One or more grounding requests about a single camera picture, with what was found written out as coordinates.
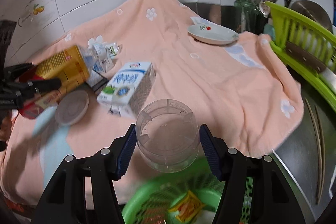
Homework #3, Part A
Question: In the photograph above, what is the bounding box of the white plastic lid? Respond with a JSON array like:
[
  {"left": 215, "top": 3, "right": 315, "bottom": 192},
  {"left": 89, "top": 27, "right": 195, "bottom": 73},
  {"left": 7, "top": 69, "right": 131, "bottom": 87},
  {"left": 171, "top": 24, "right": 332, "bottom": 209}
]
[{"left": 55, "top": 90, "right": 89, "bottom": 126}]

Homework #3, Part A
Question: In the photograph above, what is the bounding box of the yellow snack wrapper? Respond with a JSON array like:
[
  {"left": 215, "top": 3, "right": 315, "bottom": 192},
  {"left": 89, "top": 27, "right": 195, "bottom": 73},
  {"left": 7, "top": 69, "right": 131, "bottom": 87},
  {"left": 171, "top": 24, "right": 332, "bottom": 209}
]
[{"left": 169, "top": 190, "right": 206, "bottom": 223}]

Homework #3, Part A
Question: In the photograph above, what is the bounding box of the clear plastic cup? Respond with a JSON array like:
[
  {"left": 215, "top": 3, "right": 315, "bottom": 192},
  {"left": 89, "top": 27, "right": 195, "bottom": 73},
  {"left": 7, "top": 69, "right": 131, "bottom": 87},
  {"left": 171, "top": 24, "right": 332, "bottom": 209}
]
[{"left": 135, "top": 99, "right": 200, "bottom": 173}]

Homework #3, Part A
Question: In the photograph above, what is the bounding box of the green perforated trash basket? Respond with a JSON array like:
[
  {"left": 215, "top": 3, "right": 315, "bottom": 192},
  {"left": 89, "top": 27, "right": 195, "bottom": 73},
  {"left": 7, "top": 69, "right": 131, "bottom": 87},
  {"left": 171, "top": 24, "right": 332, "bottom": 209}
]
[{"left": 121, "top": 157, "right": 254, "bottom": 224}]

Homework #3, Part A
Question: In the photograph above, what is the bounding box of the wooden chopstick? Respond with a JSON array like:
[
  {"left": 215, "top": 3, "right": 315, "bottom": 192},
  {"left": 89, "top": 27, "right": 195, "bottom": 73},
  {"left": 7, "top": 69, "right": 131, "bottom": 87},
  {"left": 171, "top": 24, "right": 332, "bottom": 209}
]
[
  {"left": 304, "top": 97, "right": 323, "bottom": 205},
  {"left": 314, "top": 106, "right": 326, "bottom": 200}
]

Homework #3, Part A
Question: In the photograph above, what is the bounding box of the blue white milk carton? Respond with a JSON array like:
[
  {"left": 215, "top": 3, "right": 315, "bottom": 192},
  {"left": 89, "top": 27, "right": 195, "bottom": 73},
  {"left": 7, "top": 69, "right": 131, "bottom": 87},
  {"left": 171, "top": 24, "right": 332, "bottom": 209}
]
[{"left": 96, "top": 62, "right": 156, "bottom": 119}]

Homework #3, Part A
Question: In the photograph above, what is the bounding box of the peach floral towel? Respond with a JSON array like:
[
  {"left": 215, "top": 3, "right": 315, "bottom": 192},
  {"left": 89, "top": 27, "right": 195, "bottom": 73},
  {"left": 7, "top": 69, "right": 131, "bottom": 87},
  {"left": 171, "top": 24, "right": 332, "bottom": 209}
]
[{"left": 1, "top": 0, "right": 303, "bottom": 206}]

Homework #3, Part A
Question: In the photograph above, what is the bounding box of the cleaver knife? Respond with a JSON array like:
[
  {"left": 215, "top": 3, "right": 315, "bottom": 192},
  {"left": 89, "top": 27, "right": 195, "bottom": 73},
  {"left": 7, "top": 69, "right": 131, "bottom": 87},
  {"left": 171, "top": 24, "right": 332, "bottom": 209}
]
[{"left": 286, "top": 42, "right": 336, "bottom": 93}]

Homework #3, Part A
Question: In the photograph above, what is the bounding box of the green dish rack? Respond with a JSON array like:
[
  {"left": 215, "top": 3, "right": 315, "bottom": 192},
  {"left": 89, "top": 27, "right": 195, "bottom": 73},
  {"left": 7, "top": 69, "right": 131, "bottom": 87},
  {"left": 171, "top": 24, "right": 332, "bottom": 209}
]
[{"left": 265, "top": 1, "right": 335, "bottom": 109}]

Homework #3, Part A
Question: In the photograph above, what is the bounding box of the white ceramic dish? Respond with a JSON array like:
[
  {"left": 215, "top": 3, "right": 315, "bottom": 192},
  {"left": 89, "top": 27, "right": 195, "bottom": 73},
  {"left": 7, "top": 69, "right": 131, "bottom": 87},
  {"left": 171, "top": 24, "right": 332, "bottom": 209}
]
[{"left": 187, "top": 24, "right": 239, "bottom": 46}]

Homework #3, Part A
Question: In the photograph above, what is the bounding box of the utensil holder jar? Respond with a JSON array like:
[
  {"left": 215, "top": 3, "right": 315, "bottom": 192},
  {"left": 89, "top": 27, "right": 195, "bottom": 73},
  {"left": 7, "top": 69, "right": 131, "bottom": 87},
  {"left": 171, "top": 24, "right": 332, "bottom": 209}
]
[{"left": 234, "top": 0, "right": 264, "bottom": 35}]

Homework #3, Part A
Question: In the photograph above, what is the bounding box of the steel bowl in rack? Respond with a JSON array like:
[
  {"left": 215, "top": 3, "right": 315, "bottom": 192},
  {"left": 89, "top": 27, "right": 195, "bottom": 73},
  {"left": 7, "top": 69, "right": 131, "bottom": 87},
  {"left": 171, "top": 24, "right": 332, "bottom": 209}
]
[{"left": 290, "top": 0, "right": 333, "bottom": 32}]

